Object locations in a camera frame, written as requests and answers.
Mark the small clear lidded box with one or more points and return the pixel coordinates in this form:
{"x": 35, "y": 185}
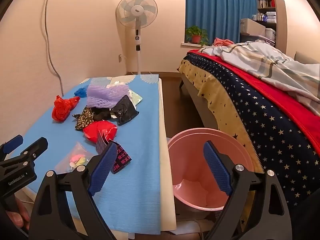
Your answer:
{"x": 270, "y": 33}

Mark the bed with star blanket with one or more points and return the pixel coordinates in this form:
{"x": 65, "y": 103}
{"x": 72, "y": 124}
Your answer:
{"x": 262, "y": 130}

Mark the pink plastic basin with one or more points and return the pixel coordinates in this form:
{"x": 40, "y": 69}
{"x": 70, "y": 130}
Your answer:
{"x": 195, "y": 170}

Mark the red blanket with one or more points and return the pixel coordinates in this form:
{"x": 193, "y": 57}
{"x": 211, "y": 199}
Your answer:
{"x": 275, "y": 92}

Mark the wooden bookshelf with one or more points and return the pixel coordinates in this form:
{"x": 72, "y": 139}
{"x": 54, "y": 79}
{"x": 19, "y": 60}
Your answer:
{"x": 281, "y": 30}

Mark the blue curtain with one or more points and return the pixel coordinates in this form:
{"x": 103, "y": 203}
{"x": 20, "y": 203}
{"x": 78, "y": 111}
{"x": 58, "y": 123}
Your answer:
{"x": 217, "y": 10}

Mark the white crumpled paper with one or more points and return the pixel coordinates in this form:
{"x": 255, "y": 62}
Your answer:
{"x": 117, "y": 84}

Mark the white standing fan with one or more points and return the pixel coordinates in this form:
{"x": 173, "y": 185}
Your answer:
{"x": 137, "y": 10}

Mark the blue patterned tablecloth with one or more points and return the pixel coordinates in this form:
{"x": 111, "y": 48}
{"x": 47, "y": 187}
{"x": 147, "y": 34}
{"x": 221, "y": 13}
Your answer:
{"x": 140, "y": 135}

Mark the row of books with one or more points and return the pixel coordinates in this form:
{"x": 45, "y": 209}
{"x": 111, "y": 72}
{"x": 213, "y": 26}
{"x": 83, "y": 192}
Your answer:
{"x": 266, "y": 3}

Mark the large clear storage bin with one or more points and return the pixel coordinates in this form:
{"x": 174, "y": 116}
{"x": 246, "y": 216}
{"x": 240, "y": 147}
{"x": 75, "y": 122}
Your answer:
{"x": 250, "y": 38}

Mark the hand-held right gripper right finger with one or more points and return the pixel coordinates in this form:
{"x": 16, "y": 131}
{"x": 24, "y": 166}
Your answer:
{"x": 216, "y": 170}

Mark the beige headboard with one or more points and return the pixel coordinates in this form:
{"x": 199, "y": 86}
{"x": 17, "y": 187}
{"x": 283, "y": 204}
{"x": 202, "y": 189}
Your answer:
{"x": 305, "y": 57}

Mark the white folding table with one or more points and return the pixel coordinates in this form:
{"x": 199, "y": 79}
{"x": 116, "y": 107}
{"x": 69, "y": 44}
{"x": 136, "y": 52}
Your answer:
{"x": 166, "y": 160}

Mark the pink folded clothes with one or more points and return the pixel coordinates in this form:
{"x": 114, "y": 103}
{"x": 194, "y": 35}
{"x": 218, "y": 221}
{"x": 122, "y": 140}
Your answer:
{"x": 222, "y": 42}

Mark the black foil packet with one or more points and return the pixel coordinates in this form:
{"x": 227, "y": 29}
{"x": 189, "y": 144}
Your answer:
{"x": 123, "y": 110}

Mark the low wall socket with plug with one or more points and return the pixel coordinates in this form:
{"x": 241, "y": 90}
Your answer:
{"x": 120, "y": 58}

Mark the blue plastic cover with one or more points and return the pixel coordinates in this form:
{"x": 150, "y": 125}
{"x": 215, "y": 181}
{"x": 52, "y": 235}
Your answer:
{"x": 81, "y": 92}

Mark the stack of white packs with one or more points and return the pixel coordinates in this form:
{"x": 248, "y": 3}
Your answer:
{"x": 267, "y": 16}

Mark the green and white wrapper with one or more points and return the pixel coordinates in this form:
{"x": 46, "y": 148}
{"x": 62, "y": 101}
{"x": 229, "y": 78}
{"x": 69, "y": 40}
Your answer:
{"x": 136, "y": 98}

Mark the black crumpled wrapper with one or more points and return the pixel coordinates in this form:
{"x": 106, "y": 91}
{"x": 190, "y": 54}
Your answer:
{"x": 102, "y": 114}

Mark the beige cardboard box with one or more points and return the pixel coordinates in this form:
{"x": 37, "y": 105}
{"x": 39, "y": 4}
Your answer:
{"x": 251, "y": 26}

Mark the white windowsill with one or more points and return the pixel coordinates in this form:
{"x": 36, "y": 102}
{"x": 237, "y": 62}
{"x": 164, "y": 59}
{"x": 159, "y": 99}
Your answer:
{"x": 190, "y": 45}

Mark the grey bed frame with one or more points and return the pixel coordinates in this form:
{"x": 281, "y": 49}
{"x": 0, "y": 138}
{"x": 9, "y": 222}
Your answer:
{"x": 197, "y": 102}

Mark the light plaid quilt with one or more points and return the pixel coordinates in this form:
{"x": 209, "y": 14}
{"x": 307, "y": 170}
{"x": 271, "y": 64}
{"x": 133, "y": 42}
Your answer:
{"x": 270, "y": 60}

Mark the potted green plant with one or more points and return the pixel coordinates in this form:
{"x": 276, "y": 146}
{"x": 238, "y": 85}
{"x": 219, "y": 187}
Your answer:
{"x": 196, "y": 38}

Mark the pale purple foam net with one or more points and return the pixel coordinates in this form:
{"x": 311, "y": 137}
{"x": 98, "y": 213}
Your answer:
{"x": 105, "y": 96}

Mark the person's left hand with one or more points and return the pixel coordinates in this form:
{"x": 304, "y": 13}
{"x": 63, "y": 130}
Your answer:
{"x": 17, "y": 218}

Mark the dark packet with pink print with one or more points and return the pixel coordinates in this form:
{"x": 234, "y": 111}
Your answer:
{"x": 122, "y": 158}

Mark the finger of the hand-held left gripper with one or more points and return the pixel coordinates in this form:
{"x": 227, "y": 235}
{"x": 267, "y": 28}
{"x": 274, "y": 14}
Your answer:
{"x": 12, "y": 142}
{"x": 33, "y": 150}

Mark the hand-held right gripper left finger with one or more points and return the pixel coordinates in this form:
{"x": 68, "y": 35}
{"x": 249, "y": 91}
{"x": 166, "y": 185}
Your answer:
{"x": 102, "y": 170}

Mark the clear bag of colourful candies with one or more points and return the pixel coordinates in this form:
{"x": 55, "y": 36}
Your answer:
{"x": 75, "y": 158}

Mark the black star-patterned wrapper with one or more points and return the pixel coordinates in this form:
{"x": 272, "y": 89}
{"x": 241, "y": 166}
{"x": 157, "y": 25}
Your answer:
{"x": 83, "y": 120}

